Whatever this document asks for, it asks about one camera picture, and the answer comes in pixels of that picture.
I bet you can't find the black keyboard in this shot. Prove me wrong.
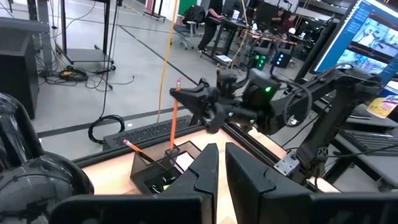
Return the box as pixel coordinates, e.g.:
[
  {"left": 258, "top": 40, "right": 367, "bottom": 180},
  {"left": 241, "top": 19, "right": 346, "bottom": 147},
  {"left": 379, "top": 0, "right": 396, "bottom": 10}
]
[{"left": 338, "top": 129, "right": 398, "bottom": 158}]

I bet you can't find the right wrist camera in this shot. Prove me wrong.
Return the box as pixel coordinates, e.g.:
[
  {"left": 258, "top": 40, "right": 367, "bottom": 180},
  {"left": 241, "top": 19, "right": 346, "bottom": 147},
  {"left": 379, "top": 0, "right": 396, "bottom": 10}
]
[{"left": 216, "top": 68, "right": 241, "bottom": 94}]

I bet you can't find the black hanging coiled cable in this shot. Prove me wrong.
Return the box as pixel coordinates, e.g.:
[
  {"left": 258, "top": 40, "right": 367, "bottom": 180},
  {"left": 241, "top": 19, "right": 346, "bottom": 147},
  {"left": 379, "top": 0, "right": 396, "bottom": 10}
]
[{"left": 88, "top": 0, "right": 126, "bottom": 146}]

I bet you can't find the yellow hanging cable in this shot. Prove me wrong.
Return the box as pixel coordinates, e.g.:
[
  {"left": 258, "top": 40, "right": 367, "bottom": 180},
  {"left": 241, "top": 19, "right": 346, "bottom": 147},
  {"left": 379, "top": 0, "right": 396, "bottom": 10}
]
[{"left": 157, "top": 0, "right": 180, "bottom": 124}]

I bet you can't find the orange pencil pink eraser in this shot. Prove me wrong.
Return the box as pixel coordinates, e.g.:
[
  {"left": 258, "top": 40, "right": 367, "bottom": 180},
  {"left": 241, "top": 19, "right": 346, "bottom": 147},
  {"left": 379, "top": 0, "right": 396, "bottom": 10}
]
[
  {"left": 123, "top": 139, "right": 156, "bottom": 164},
  {"left": 169, "top": 77, "right": 183, "bottom": 150}
]

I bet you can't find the computer with blue lights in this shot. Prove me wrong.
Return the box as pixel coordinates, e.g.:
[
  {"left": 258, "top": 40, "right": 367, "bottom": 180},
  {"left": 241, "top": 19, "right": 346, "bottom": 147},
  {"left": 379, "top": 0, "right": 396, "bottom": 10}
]
[{"left": 272, "top": 49, "right": 294, "bottom": 69}]

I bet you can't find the black perforated computer case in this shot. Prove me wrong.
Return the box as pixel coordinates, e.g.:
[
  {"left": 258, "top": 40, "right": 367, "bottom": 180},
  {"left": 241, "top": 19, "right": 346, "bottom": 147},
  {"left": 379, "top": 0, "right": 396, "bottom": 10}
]
[{"left": 102, "top": 114, "right": 203, "bottom": 152}]

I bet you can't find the black computer tower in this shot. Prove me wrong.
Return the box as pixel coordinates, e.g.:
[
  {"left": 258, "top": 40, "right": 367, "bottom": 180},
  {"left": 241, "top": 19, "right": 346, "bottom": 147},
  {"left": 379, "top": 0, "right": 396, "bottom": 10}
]
[{"left": 0, "top": 33, "right": 40, "bottom": 120}]

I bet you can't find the black mesh desk organizer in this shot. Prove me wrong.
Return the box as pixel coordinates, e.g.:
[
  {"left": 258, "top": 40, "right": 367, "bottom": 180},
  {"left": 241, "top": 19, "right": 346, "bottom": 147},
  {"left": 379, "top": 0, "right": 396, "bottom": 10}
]
[{"left": 129, "top": 140, "right": 206, "bottom": 195}]

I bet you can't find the black table frame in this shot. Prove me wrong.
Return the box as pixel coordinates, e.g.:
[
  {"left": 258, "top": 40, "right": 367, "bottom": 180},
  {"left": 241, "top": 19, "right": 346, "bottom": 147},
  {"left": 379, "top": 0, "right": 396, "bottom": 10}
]
[{"left": 73, "top": 118, "right": 343, "bottom": 194}]

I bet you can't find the yellow printed booklet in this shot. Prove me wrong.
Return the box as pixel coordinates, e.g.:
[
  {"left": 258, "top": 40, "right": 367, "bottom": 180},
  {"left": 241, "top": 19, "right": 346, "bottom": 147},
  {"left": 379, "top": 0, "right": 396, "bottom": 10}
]
[{"left": 366, "top": 95, "right": 398, "bottom": 119}]

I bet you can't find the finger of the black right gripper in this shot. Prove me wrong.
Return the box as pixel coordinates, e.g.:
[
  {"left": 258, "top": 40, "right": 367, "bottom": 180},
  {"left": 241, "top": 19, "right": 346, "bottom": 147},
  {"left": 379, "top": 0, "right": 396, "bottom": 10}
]
[
  {"left": 170, "top": 83, "right": 219, "bottom": 113},
  {"left": 206, "top": 103, "right": 229, "bottom": 134}
]

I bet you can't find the black rolling stand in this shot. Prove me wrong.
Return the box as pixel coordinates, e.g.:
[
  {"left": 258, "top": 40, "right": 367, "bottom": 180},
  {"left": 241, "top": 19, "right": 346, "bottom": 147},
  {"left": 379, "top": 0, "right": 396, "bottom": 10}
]
[{"left": 58, "top": 0, "right": 118, "bottom": 75}]

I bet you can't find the black backpack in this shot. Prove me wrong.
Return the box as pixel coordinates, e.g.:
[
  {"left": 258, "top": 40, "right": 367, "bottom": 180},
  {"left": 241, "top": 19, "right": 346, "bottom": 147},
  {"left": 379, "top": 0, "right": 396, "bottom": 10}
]
[{"left": 182, "top": 4, "right": 206, "bottom": 27}]

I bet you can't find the pink sticky note pad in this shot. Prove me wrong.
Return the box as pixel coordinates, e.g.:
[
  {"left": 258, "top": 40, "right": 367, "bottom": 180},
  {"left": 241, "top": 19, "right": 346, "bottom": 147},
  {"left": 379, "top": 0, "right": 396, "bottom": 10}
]
[{"left": 174, "top": 151, "right": 196, "bottom": 171}]

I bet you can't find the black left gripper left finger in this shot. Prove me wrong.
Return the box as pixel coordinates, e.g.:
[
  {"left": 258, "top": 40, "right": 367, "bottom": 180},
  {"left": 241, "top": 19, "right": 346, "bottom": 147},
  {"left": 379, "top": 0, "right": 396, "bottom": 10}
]
[{"left": 49, "top": 142, "right": 220, "bottom": 224}]

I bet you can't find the large display screen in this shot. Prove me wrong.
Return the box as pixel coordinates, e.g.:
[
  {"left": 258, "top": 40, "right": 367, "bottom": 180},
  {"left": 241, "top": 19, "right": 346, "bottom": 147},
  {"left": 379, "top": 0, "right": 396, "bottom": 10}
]
[{"left": 310, "top": 0, "right": 398, "bottom": 94}]

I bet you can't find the black standing desk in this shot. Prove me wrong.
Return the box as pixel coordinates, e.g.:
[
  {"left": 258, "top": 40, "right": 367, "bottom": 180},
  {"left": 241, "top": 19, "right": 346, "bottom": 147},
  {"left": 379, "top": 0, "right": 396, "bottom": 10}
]
[{"left": 312, "top": 99, "right": 398, "bottom": 194}]

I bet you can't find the computer with green lights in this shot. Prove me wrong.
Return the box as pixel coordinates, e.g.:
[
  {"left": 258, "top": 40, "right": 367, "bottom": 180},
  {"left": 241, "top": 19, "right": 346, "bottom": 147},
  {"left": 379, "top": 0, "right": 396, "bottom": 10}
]
[{"left": 250, "top": 46, "right": 271, "bottom": 71}]

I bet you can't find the silver arm base bracket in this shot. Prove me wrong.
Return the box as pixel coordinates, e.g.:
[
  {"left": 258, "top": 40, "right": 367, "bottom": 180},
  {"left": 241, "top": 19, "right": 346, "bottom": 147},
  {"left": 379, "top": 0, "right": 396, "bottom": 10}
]
[{"left": 273, "top": 151, "right": 301, "bottom": 177}]

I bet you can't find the grey desk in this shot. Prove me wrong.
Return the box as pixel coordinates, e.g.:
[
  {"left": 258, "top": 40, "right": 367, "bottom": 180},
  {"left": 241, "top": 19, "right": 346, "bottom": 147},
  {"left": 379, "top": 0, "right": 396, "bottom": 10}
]
[{"left": 0, "top": 17, "right": 51, "bottom": 35}]

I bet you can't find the yellow black cable coil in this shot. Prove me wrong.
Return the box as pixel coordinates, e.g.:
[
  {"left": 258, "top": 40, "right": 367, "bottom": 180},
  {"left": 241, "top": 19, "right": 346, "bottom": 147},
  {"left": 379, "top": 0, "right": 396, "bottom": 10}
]
[{"left": 58, "top": 66, "right": 90, "bottom": 83}]

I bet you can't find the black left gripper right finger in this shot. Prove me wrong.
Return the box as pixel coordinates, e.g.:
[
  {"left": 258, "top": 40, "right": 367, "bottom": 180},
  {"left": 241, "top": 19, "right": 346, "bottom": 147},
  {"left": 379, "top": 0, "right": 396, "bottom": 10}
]
[{"left": 226, "top": 142, "right": 398, "bottom": 224}]

